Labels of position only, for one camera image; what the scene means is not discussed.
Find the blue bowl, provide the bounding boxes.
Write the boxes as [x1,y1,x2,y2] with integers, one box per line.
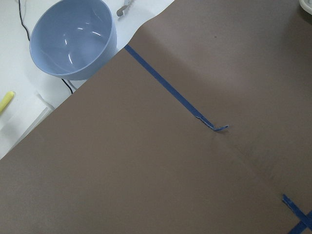
[30,0,117,80]

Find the yellow stick object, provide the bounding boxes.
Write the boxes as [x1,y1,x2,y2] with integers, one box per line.
[0,91,15,113]

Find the cream bear tray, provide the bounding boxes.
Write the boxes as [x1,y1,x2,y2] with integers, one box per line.
[299,0,312,14]

